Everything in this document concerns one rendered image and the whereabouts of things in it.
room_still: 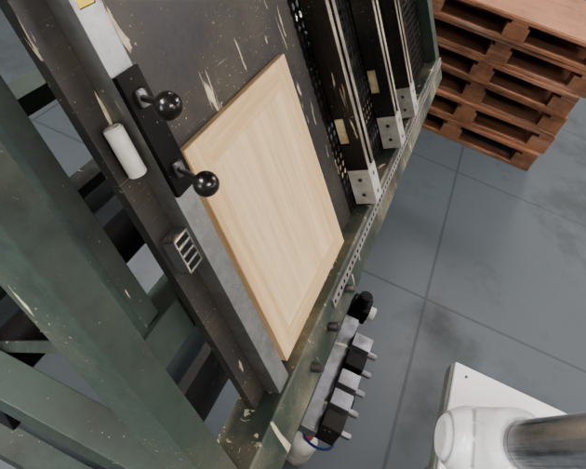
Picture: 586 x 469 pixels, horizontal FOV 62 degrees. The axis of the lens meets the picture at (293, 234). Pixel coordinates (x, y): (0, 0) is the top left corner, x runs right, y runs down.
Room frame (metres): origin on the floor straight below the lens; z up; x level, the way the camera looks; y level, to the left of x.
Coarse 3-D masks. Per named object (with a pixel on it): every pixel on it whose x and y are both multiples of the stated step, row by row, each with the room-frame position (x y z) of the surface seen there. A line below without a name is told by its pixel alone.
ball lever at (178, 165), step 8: (176, 160) 0.56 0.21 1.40; (176, 168) 0.55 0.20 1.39; (184, 168) 0.54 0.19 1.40; (176, 176) 0.54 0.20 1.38; (192, 176) 0.51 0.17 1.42; (200, 176) 0.49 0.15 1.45; (208, 176) 0.49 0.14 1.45; (216, 176) 0.50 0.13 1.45; (200, 184) 0.48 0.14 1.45; (208, 184) 0.48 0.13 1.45; (216, 184) 0.49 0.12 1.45; (200, 192) 0.47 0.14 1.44; (208, 192) 0.48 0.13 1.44; (216, 192) 0.49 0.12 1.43
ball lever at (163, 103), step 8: (144, 88) 0.57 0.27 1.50; (136, 96) 0.56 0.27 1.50; (144, 96) 0.55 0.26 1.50; (160, 96) 0.50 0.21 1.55; (168, 96) 0.50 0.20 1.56; (176, 96) 0.51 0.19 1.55; (144, 104) 0.56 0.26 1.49; (152, 104) 0.53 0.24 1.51; (160, 104) 0.49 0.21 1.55; (168, 104) 0.49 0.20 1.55; (176, 104) 0.50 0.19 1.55; (160, 112) 0.48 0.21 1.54; (168, 112) 0.49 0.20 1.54; (176, 112) 0.49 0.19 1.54; (168, 120) 0.49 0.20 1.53
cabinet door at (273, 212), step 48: (240, 96) 0.83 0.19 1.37; (288, 96) 1.00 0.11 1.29; (192, 144) 0.65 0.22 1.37; (240, 144) 0.77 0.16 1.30; (288, 144) 0.93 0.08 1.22; (240, 192) 0.70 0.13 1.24; (288, 192) 0.85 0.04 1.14; (240, 240) 0.63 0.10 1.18; (288, 240) 0.78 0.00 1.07; (336, 240) 0.96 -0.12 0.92; (288, 288) 0.70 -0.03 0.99; (288, 336) 0.62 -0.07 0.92
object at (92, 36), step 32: (64, 0) 0.56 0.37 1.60; (96, 0) 0.60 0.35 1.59; (64, 32) 0.56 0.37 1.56; (96, 32) 0.57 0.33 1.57; (96, 64) 0.55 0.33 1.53; (128, 64) 0.59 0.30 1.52; (128, 128) 0.54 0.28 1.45; (160, 192) 0.53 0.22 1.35; (192, 192) 0.57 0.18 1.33; (192, 224) 0.53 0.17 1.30; (224, 256) 0.55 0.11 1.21; (224, 288) 0.51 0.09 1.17; (256, 320) 0.54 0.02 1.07; (256, 352) 0.50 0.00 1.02
